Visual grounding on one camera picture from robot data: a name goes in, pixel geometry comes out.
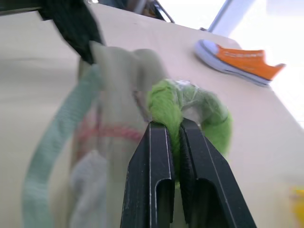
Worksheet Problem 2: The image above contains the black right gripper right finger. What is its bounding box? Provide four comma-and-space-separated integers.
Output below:
178, 118, 258, 228

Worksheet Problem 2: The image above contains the beige tote bag green strap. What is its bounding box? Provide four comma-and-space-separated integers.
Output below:
21, 41, 168, 228

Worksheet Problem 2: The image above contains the white metal pole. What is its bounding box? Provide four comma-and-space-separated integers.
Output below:
207, 0, 236, 33

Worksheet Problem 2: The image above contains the orange and white sneaker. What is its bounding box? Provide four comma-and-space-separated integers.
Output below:
194, 39, 287, 87

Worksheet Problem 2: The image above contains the yellow object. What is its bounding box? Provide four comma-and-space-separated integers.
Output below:
289, 186, 304, 228

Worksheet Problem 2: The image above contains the dark metal frame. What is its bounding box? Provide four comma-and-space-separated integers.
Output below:
128, 0, 176, 24

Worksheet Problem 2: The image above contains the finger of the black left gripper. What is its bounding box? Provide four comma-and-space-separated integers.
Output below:
39, 0, 105, 65

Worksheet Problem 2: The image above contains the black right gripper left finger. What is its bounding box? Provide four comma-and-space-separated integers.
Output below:
120, 122, 176, 228

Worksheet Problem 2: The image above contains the green yarn skein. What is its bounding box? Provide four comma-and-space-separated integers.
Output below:
146, 79, 234, 190

